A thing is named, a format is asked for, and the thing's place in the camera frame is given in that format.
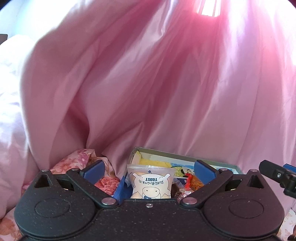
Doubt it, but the red spicy strip packet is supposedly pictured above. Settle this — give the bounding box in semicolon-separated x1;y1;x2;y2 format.
185;173;204;191

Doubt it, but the small dark jujube packet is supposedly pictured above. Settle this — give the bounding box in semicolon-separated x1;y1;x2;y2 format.
171;183;194;203

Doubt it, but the toast bread cow packet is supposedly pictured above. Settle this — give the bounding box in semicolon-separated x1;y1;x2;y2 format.
127;164;176;199

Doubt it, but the grey cardboard tray box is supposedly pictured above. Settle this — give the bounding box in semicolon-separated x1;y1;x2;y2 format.
112;146;244;201

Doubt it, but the floral pink bedspread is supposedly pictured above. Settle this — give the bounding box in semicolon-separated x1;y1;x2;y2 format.
1;149;119;240

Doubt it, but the dark wooden headboard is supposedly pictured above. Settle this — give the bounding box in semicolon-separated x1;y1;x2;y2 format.
0;34;8;45

